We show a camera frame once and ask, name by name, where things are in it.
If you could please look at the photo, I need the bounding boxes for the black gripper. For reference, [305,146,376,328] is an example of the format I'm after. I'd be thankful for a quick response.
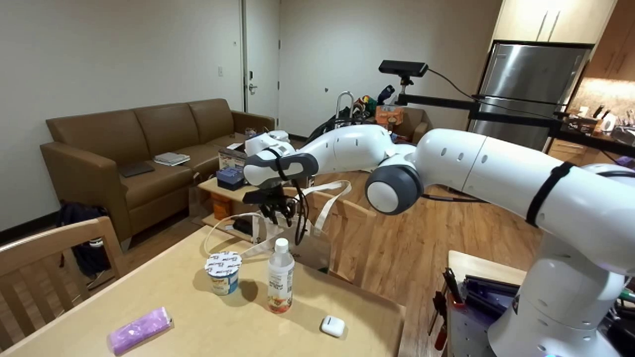
[245,180,299,229]

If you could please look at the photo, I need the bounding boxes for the white canvas tote bag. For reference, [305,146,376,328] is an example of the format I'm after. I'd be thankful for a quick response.
[198,178,354,273]

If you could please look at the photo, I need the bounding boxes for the orange object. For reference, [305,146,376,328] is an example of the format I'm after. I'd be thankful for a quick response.
[210,195,233,221]

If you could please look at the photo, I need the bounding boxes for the low wooden coffee table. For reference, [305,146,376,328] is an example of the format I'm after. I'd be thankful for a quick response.
[186,172,265,233]

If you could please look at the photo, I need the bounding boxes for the clear plastic bottle white cap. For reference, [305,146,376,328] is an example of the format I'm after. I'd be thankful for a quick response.
[265,235,297,314]

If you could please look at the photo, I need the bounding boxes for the dark blue box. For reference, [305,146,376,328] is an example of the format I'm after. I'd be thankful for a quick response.
[213,164,247,191]

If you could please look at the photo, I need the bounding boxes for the cardboard box with paper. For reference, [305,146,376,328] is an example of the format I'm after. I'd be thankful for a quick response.
[215,144,249,172]

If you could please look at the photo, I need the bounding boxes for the white printed food cup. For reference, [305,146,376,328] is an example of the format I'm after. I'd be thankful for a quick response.
[202,249,243,297]

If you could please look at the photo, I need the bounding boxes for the wooden chair with solid back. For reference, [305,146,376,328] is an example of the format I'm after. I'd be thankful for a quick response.
[299,186,376,289]

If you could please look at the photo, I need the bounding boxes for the white papers stack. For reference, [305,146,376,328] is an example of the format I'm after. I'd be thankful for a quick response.
[152,148,192,168]

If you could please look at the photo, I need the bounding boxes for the small white flat box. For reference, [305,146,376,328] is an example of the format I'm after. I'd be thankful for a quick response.
[317,312,348,338]

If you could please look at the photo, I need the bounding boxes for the green orange equipment pile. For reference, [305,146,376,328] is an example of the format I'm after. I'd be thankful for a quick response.
[352,82,398,126]

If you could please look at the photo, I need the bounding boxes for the brown armchair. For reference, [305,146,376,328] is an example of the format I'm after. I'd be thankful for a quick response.
[374,104,434,144]

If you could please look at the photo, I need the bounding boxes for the white door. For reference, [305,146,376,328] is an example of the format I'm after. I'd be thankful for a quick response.
[239,0,283,120]

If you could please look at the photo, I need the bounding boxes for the purple rectangular packet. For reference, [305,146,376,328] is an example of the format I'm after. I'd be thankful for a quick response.
[104,303,174,357]

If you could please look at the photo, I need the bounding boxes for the brown leather sofa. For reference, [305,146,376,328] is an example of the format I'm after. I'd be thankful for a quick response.
[37,96,275,243]

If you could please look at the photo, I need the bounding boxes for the black backpack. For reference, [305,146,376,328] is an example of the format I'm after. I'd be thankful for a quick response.
[55,199,112,275]

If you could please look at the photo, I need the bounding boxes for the wooden slatted chair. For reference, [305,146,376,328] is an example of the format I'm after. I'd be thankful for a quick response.
[0,213,130,348]

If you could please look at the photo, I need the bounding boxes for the black tool tray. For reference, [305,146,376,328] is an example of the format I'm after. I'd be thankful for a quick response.
[454,275,531,357]

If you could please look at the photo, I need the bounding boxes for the stainless steel refrigerator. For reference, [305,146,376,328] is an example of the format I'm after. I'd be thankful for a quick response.
[464,37,594,150]

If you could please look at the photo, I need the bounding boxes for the wooden base cabinet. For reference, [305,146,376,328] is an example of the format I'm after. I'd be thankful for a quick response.
[547,136,618,168]

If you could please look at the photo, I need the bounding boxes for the black kitchen counter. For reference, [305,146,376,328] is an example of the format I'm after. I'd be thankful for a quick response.
[547,110,635,160]

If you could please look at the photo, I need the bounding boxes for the cream kitchen cabinets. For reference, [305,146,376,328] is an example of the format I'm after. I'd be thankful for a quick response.
[491,0,620,47]

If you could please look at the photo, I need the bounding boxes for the red handled tools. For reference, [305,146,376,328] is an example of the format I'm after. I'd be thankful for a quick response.
[428,265,465,352]

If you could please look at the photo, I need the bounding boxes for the black stereo camera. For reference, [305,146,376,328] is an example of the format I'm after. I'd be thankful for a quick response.
[376,57,430,86]

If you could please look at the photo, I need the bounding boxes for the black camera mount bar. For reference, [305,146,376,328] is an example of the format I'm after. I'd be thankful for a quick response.
[394,90,563,132]

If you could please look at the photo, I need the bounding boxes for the thin black camera cable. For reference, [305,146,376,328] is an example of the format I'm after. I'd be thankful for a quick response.
[424,67,477,100]

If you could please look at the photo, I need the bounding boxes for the black arm strap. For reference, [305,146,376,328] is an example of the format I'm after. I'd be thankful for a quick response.
[523,160,575,229]

